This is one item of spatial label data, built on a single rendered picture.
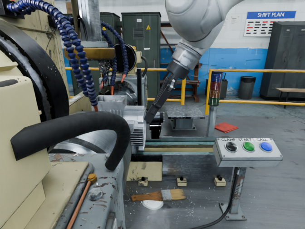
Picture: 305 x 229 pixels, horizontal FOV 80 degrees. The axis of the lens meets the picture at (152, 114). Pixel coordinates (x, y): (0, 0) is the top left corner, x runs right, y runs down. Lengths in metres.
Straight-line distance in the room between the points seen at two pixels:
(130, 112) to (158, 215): 0.38
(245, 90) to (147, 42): 3.16
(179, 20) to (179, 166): 0.54
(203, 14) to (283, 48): 5.40
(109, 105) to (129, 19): 3.19
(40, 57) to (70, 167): 0.15
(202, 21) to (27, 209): 0.45
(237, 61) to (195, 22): 5.46
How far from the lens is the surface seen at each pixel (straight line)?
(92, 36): 0.71
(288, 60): 5.92
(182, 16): 0.45
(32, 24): 0.81
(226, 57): 5.81
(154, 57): 3.72
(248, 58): 6.01
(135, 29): 3.77
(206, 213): 0.74
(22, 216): 0.23
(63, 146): 0.40
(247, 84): 5.66
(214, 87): 1.06
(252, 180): 0.94
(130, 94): 0.96
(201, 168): 0.81
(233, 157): 0.56
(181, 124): 1.30
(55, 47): 0.93
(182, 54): 0.62
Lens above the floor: 1.33
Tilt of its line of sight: 20 degrees down
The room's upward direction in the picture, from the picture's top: straight up
